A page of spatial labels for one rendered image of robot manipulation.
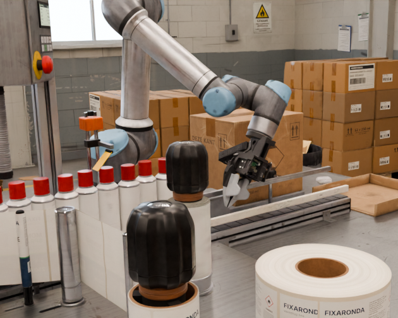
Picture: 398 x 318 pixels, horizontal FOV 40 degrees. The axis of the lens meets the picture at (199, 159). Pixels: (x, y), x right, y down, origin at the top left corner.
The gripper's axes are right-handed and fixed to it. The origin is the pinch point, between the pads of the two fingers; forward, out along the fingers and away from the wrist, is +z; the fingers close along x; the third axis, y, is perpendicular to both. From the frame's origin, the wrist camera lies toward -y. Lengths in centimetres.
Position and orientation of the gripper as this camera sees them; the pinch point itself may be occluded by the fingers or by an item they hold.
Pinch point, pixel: (226, 202)
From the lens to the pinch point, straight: 150.8
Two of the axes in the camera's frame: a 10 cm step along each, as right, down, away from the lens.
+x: 7.2, 3.7, 5.9
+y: 5.7, 1.6, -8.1
